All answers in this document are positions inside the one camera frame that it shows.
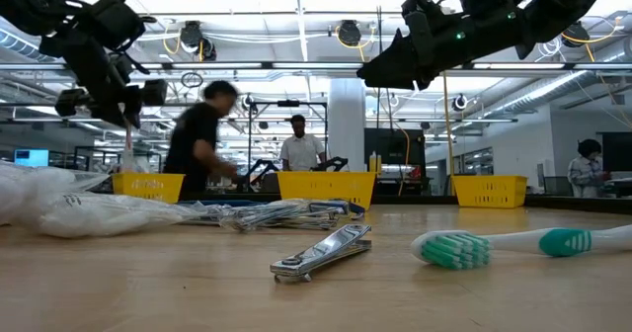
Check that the black background robot arm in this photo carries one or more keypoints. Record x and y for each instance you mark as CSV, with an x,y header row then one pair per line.
x,y
266,164
336,163

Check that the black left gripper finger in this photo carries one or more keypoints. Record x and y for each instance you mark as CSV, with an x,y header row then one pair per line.
x,y
108,110
133,106

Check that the clear nail clipper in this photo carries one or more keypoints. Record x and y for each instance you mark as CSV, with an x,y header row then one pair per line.
x,y
129,149
257,216

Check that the silver metal nail clipper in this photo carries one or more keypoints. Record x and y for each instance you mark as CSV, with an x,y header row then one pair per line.
x,y
321,250
316,221

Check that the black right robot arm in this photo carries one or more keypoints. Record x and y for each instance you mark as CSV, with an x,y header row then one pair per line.
x,y
558,1

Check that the yellow bottle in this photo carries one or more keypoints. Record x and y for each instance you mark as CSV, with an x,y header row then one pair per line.
x,y
378,164
372,163

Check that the blue lit monitor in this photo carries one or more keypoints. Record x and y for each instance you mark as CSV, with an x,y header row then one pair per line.
x,y
30,158

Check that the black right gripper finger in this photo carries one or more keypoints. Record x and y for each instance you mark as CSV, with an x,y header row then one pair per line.
x,y
395,70
399,43

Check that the black mesh chair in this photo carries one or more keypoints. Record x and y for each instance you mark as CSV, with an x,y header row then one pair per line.
x,y
558,186

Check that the white green toothbrush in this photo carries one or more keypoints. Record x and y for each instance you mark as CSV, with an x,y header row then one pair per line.
x,y
563,242

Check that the black wall screen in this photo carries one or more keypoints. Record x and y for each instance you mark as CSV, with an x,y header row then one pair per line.
x,y
390,146
617,151

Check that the black gantry frame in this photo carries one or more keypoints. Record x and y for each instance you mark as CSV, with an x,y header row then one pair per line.
x,y
289,103

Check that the silver ventilation duct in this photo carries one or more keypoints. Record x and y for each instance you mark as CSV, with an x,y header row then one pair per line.
x,y
15,45
538,92

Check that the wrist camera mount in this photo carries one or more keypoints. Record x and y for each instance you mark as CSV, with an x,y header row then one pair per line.
x,y
420,25
116,21

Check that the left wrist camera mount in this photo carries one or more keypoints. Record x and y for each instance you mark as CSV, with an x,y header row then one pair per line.
x,y
116,21

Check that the yellow plastic slotted basket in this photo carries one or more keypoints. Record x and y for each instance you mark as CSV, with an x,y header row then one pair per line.
x,y
326,189
148,189
489,191

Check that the white building column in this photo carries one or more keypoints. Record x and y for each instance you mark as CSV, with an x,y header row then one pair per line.
x,y
345,124

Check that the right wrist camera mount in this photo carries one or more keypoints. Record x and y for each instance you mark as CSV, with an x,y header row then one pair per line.
x,y
420,25

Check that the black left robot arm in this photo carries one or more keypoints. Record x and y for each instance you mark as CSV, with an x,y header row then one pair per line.
x,y
29,1

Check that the person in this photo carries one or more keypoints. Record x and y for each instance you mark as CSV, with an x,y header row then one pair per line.
x,y
585,174
301,151
195,134

